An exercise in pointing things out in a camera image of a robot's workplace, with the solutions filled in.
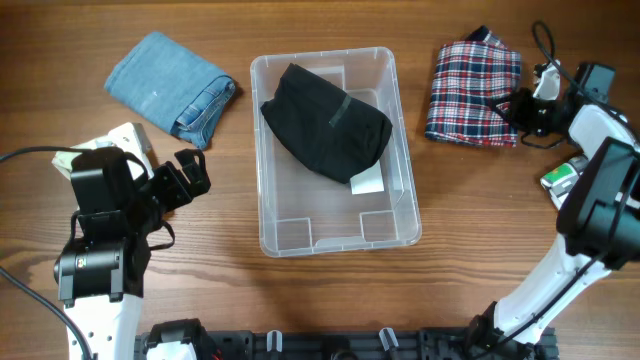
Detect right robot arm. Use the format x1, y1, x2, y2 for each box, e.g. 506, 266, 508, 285
463, 64, 639, 359

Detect right black camera cable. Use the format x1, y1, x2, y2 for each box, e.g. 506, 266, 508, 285
531, 19, 640, 141

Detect clear plastic storage bin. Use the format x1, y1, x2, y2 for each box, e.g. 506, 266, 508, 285
250, 47, 422, 258

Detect black garment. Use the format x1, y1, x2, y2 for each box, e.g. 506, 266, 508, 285
260, 63, 393, 184

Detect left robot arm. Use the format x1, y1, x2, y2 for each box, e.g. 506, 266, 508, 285
54, 147, 211, 359

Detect black camera cable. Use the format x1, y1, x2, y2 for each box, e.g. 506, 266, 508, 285
531, 19, 640, 141
0, 145, 96, 360

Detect white printed t-shirt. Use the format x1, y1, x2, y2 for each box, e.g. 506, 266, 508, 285
540, 154, 588, 209

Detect plaid flannel shirt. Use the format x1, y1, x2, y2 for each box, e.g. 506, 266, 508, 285
425, 25, 522, 147

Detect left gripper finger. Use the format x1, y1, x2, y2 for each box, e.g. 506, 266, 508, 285
187, 150, 211, 196
174, 149, 200, 175

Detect blue denim jeans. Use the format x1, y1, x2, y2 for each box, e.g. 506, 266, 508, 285
104, 32, 236, 150

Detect cream yellow shirt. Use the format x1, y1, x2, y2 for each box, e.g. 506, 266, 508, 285
51, 151, 80, 180

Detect left black camera cable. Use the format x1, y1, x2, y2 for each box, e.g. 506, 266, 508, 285
0, 145, 96, 360

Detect white label inside bin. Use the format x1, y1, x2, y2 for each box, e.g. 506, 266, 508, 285
350, 161, 384, 195

